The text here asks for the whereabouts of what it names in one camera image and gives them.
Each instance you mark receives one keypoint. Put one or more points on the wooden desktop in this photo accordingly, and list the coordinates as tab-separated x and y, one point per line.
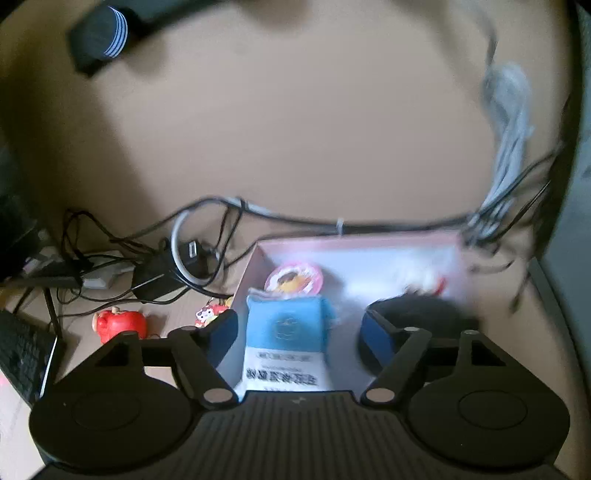
175	316

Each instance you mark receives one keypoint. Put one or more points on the white power strip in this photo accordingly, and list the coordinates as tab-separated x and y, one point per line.
104	272

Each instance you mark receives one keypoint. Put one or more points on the blue tissue packet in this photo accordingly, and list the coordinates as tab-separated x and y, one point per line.
281	332

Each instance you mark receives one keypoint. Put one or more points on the black power adapter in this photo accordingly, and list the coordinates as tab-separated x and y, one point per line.
157	277

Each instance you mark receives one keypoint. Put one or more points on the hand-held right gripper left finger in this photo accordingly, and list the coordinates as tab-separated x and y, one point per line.
224	337

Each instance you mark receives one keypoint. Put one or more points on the black computer monitor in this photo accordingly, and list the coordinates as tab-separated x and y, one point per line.
14	207

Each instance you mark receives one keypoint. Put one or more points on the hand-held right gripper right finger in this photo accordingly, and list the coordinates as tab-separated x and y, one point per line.
374	337

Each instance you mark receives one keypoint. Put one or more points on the pink cardboard box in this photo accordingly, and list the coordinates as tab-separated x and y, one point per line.
369	258

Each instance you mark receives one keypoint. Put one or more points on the black cat plush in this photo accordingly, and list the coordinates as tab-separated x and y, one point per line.
425	314

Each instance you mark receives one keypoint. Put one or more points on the white toy bottle red cap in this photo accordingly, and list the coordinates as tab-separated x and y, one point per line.
425	279

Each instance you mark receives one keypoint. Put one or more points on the black keyboard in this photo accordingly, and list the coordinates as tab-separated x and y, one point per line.
23	355

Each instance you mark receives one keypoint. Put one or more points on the black white-striped cylinder object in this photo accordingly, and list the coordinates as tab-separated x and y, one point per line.
97	32

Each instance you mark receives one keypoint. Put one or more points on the red toy figure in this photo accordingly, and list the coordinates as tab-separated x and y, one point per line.
122	325

